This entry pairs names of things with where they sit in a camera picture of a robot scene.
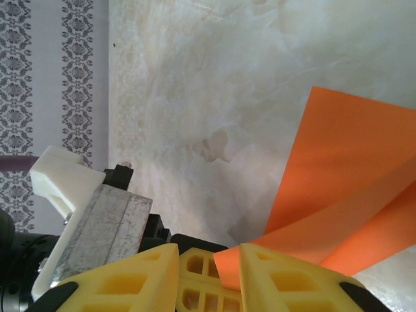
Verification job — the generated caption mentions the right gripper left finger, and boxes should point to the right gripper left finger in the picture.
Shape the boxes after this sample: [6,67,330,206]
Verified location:
[34,243,180,312]

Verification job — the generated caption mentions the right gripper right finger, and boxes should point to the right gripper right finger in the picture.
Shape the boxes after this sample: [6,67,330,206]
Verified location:
[238,242,387,312]

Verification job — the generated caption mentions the orange paper sheet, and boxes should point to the orange paper sheet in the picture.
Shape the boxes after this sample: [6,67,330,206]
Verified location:
[213,86,416,292]

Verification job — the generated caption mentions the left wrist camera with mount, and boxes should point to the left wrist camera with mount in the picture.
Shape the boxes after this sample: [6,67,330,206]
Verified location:
[29,145,153,302]

